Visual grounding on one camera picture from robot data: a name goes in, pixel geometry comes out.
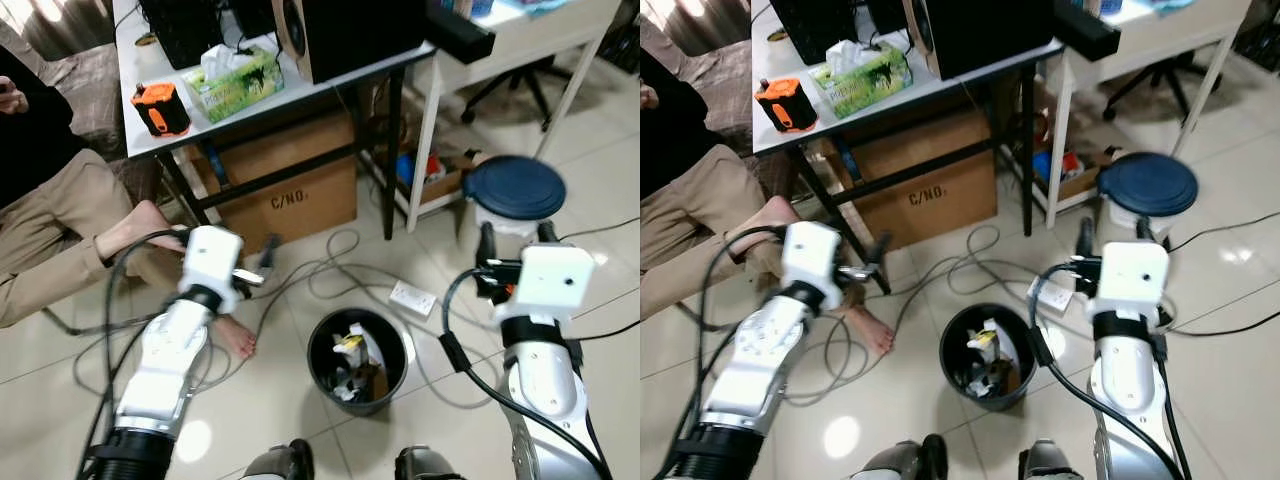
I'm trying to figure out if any white bucket with blue lid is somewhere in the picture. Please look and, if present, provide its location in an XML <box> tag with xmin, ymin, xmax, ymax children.
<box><xmin>461</xmin><ymin>154</ymin><xmax>568</xmax><ymax>239</ymax></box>
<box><xmin>1096</xmin><ymin>151</ymin><xmax>1200</xmax><ymax>239</ymax></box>

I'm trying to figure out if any brown fabric armchair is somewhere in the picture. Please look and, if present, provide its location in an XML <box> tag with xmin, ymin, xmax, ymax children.
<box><xmin>38</xmin><ymin>44</ymin><xmax>137</xmax><ymax>167</ymax></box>
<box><xmin>688</xmin><ymin>40</ymin><xmax>772</xmax><ymax>163</ymax></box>

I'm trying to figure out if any low cardboard tray with items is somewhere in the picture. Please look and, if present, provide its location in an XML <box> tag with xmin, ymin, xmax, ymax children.
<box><xmin>1029</xmin><ymin>144</ymin><xmax>1122</xmax><ymax>202</ymax></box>
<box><xmin>394</xmin><ymin>147</ymin><xmax>482</xmax><ymax>207</ymax></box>

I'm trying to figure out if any robot leg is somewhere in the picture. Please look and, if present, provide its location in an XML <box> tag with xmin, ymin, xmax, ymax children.
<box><xmin>242</xmin><ymin>437</ymin><xmax>317</xmax><ymax>480</ymax></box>
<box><xmin>857</xmin><ymin>434</ymin><xmax>950</xmax><ymax>480</ymax></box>
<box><xmin>394</xmin><ymin>444</ymin><xmax>467</xmax><ymax>480</ymax></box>
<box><xmin>1017</xmin><ymin>437</ymin><xmax>1087</xmax><ymax>480</ymax></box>

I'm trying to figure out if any striped curtain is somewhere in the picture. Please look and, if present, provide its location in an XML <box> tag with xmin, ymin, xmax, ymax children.
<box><xmin>0</xmin><ymin>0</ymin><xmax>120</xmax><ymax>62</ymax></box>
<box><xmin>640</xmin><ymin>0</ymin><xmax>757</xmax><ymax>57</ymax></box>

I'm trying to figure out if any black round rubbish bin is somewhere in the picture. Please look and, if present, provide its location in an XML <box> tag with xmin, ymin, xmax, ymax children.
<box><xmin>306</xmin><ymin>307</ymin><xmax>410</xmax><ymax>417</ymax></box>
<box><xmin>937</xmin><ymin>302</ymin><xmax>1040</xmax><ymax>412</ymax></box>

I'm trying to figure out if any yellow white carton trash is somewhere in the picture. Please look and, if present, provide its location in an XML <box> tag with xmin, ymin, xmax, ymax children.
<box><xmin>964</xmin><ymin>318</ymin><xmax>1005</xmax><ymax>363</ymax></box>
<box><xmin>333</xmin><ymin>324</ymin><xmax>387</xmax><ymax>373</ymax></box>

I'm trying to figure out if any orange black device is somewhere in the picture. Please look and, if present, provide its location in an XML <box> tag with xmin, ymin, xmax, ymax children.
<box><xmin>129</xmin><ymin>81</ymin><xmax>192</xmax><ymax>139</ymax></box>
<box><xmin>754</xmin><ymin>76</ymin><xmax>820</xmax><ymax>134</ymax></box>

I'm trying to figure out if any grey floor cable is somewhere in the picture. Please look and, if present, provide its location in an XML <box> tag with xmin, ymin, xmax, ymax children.
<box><xmin>780</xmin><ymin>224</ymin><xmax>1101</xmax><ymax>406</ymax></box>
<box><xmin>40</xmin><ymin>228</ymin><xmax>501</xmax><ymax>413</ymax></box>

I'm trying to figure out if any white desk with black legs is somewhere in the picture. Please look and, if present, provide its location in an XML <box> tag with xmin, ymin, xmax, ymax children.
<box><xmin>112</xmin><ymin>0</ymin><xmax>437</xmax><ymax>242</ymax></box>
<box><xmin>749</xmin><ymin>0</ymin><xmax>1064</xmax><ymax>240</ymax></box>

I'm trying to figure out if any robot left leg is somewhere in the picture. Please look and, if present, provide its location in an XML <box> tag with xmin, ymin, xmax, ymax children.
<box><xmin>857</xmin><ymin>434</ymin><xmax>950</xmax><ymax>480</ymax></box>
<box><xmin>242</xmin><ymin>437</ymin><xmax>317</xmax><ymax>480</ymax></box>

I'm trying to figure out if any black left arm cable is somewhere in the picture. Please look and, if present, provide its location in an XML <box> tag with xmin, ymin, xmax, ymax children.
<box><xmin>77</xmin><ymin>228</ymin><xmax>191</xmax><ymax>480</ymax></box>
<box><xmin>655</xmin><ymin>224</ymin><xmax>793</xmax><ymax>480</ymax></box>

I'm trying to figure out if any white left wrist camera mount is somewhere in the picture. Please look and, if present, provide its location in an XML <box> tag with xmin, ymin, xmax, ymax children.
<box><xmin>780</xmin><ymin>221</ymin><xmax>847</xmax><ymax>306</ymax></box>
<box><xmin>180</xmin><ymin>225</ymin><xmax>247</xmax><ymax>304</ymax></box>

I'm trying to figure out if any person in beige trousers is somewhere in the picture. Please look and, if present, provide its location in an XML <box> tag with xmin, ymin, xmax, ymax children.
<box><xmin>0</xmin><ymin>44</ymin><xmax>260</xmax><ymax>362</ymax></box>
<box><xmin>640</xmin><ymin>48</ymin><xmax>897</xmax><ymax>360</ymax></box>

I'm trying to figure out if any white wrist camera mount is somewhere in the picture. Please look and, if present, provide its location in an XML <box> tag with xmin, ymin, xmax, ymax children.
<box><xmin>494</xmin><ymin>243</ymin><xmax>597</xmax><ymax>323</ymax></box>
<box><xmin>780</xmin><ymin>221</ymin><xmax>847</xmax><ymax>306</ymax></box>
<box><xmin>180</xmin><ymin>225</ymin><xmax>247</xmax><ymax>304</ymax></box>
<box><xmin>1094</xmin><ymin>240</ymin><xmax>1172</xmax><ymax>319</ymax></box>

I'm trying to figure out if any black office chair base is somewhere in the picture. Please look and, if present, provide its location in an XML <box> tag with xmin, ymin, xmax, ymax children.
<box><xmin>1100</xmin><ymin>54</ymin><xmax>1223</xmax><ymax>127</ymax></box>
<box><xmin>461</xmin><ymin>54</ymin><xmax>574</xmax><ymax>132</ymax></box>

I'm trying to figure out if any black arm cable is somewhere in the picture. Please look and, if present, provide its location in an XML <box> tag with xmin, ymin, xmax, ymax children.
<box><xmin>655</xmin><ymin>224</ymin><xmax>793</xmax><ymax>480</ymax></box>
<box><xmin>437</xmin><ymin>265</ymin><xmax>614</xmax><ymax>480</ymax></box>
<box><xmin>77</xmin><ymin>228</ymin><xmax>191</xmax><ymax>480</ymax></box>
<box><xmin>1027</xmin><ymin>261</ymin><xmax>1192</xmax><ymax>480</ymax></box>

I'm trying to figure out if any white power strip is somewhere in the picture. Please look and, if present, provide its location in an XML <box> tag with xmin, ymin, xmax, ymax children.
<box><xmin>1027</xmin><ymin>277</ymin><xmax>1077</xmax><ymax>312</ymax></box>
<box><xmin>389</xmin><ymin>281</ymin><xmax>440</xmax><ymax>317</ymax></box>

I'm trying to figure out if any green tissue box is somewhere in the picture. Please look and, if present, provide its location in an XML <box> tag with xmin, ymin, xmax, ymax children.
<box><xmin>182</xmin><ymin>44</ymin><xmax>287</xmax><ymax>124</ymax></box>
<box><xmin>809</xmin><ymin>39</ymin><xmax>914</xmax><ymax>120</ymax></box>

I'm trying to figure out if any white table with white legs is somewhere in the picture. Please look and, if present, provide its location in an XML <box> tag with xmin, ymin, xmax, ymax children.
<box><xmin>404</xmin><ymin>0</ymin><xmax>622</xmax><ymax>234</ymax></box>
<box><xmin>1044</xmin><ymin>0</ymin><xmax>1252</xmax><ymax>230</ymax></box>

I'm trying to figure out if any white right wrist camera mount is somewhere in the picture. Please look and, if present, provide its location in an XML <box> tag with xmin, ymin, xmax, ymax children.
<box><xmin>494</xmin><ymin>243</ymin><xmax>597</xmax><ymax>323</ymax></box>
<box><xmin>1094</xmin><ymin>240</ymin><xmax>1172</xmax><ymax>319</ymax></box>

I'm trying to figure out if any black wood-sided speaker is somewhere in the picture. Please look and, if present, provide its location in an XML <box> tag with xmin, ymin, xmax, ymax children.
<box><xmin>271</xmin><ymin>0</ymin><xmax>442</xmax><ymax>85</ymax></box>
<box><xmin>904</xmin><ymin>0</ymin><xmax>1062</xmax><ymax>82</ymax></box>

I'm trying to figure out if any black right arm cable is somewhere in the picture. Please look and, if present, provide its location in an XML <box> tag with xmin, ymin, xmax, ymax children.
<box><xmin>1027</xmin><ymin>261</ymin><xmax>1192</xmax><ymax>480</ymax></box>
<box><xmin>437</xmin><ymin>265</ymin><xmax>614</xmax><ymax>480</ymax></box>

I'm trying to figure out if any black computer tower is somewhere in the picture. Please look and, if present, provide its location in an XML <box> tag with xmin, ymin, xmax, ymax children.
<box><xmin>769</xmin><ymin>0</ymin><xmax>857</xmax><ymax>67</ymax></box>
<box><xmin>139</xmin><ymin>0</ymin><xmax>227</xmax><ymax>70</ymax></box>

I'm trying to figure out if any robot right leg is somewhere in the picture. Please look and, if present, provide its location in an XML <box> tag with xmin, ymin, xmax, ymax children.
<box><xmin>394</xmin><ymin>444</ymin><xmax>467</xmax><ymax>480</ymax></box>
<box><xmin>1017</xmin><ymin>437</ymin><xmax>1087</xmax><ymax>480</ymax></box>

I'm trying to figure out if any brown cardboard box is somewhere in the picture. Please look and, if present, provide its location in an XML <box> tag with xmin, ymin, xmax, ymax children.
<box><xmin>828</xmin><ymin>108</ymin><xmax>1000</xmax><ymax>251</ymax></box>
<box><xmin>188</xmin><ymin>108</ymin><xmax>360</xmax><ymax>253</ymax></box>

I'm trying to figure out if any black long bar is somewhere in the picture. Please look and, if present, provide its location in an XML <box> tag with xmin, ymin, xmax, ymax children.
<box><xmin>1051</xmin><ymin>3</ymin><xmax>1122</xmax><ymax>63</ymax></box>
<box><xmin>424</xmin><ymin>3</ymin><xmax>497</xmax><ymax>67</ymax></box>

